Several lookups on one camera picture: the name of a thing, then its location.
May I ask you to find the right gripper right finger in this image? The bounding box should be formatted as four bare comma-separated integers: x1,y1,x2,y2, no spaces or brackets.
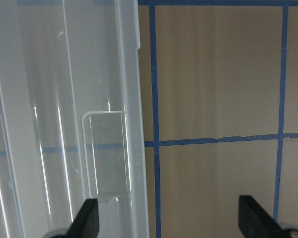
238,195,288,238

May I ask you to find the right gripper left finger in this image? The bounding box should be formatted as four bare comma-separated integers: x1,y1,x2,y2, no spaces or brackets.
67,198,99,238

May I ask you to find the clear plastic box lid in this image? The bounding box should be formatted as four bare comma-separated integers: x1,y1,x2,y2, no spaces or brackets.
0,0,149,238

